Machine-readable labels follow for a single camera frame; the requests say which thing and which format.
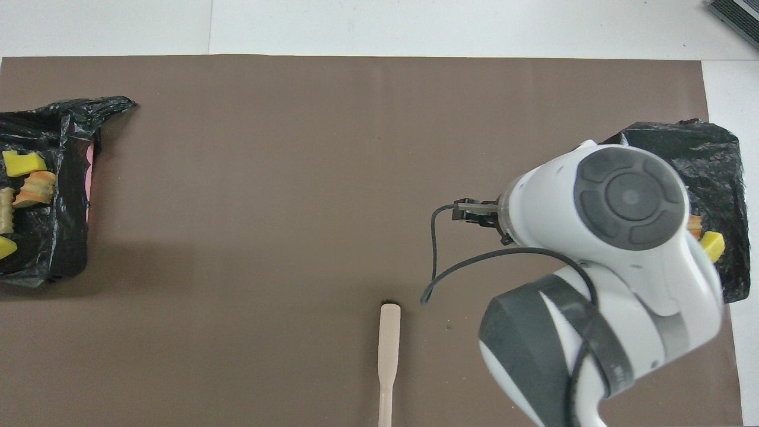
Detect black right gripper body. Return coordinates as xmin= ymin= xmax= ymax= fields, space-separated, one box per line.
xmin=453 ymin=198 xmax=514 ymax=246

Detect beige hand brush black bristles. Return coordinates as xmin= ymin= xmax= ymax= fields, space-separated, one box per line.
xmin=378 ymin=301 xmax=402 ymax=427

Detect yellow sponge wedge piece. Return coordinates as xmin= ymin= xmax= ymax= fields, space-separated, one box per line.
xmin=700 ymin=231 xmax=726 ymax=264

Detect orange striped croissant piece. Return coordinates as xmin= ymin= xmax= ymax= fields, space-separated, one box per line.
xmin=12 ymin=170 xmax=58 ymax=209

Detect curved yellow sponge piece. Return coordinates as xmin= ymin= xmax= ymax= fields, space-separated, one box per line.
xmin=2 ymin=150 xmax=47 ymax=177

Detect pale paper piece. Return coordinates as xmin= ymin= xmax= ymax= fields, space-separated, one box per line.
xmin=0 ymin=187 xmax=16 ymax=235

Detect black bag lined pink bin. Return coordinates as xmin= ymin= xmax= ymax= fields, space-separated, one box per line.
xmin=0 ymin=95 xmax=138 ymax=289

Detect brown paper table mat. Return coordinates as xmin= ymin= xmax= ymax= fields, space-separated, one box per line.
xmin=0 ymin=55 xmax=745 ymax=427

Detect dark grey ribbed panel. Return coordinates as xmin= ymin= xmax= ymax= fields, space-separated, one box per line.
xmin=707 ymin=0 xmax=759 ymax=51

